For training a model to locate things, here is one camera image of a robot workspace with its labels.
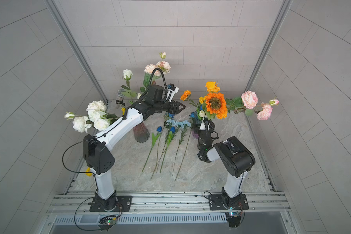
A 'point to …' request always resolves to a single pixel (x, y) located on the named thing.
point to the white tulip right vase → (202, 113)
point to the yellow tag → (88, 174)
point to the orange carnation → (186, 96)
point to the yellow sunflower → (201, 99)
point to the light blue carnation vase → (185, 123)
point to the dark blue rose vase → (191, 115)
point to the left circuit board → (106, 222)
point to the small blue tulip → (159, 130)
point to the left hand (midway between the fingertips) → (183, 104)
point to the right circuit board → (234, 218)
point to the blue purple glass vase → (195, 127)
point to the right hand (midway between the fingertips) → (201, 117)
